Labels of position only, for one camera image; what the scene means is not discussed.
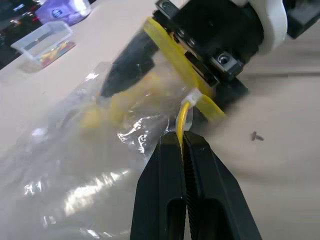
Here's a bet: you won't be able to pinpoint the clear plastic bag yellow zip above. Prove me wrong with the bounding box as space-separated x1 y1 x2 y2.
0 15 228 240

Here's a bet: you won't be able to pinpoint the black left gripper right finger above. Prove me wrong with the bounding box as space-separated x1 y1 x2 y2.
182 130 264 240

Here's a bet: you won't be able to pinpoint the colourful small pieces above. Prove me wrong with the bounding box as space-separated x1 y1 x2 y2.
38 40 76 67

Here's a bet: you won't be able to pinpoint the small dark screw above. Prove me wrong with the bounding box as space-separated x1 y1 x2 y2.
249 130 265 142

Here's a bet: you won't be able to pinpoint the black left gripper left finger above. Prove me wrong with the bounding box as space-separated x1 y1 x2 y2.
129 131 187 240

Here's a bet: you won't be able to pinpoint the purple tissue pack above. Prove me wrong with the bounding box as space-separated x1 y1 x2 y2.
34 0 94 27

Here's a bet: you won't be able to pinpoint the clear plastic container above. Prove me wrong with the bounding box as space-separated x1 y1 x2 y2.
10 20 77 69

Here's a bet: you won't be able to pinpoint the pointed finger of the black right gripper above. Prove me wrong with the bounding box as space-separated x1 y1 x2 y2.
100 31 158 98
195 76 250 121

